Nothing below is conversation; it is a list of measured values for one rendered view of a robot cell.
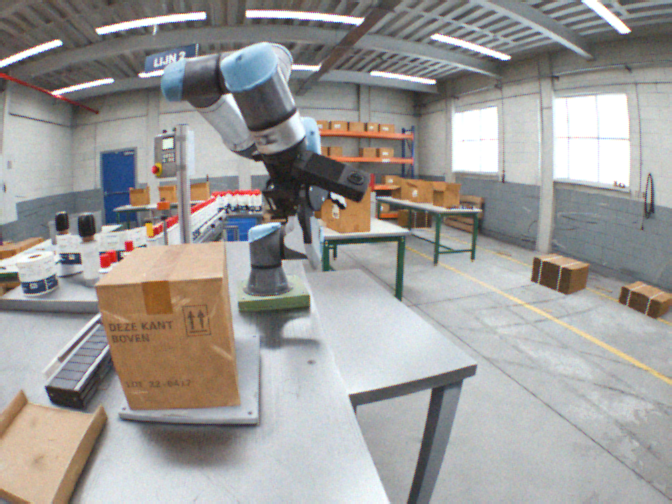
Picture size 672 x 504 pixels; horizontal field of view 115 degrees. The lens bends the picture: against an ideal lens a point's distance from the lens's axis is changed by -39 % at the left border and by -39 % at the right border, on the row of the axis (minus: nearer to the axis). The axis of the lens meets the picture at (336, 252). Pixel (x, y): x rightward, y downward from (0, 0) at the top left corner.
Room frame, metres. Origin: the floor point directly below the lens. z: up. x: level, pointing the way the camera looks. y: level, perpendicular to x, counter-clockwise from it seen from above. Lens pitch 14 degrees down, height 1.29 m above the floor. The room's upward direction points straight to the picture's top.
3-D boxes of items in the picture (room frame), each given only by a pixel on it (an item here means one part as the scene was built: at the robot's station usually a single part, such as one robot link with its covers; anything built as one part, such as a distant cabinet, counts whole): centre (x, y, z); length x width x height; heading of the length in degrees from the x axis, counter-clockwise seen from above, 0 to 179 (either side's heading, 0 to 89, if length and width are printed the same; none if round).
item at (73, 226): (2.61, 2.52, 0.91); 0.60 x 0.40 x 0.22; 20
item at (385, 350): (1.01, 0.20, 0.81); 0.90 x 0.90 x 0.04; 16
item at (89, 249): (1.12, 1.01, 1.03); 0.09 x 0.09 x 0.30
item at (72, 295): (1.29, 1.21, 0.86); 0.80 x 0.67 x 0.05; 10
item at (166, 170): (1.36, 0.69, 1.38); 0.17 x 0.10 x 0.19; 65
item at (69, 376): (1.24, 0.75, 0.86); 1.65 x 0.08 x 0.04; 10
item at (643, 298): (2.54, -3.68, 0.11); 0.65 x 0.54 x 0.22; 13
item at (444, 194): (5.02, -1.61, 0.97); 0.43 x 0.42 x 0.37; 103
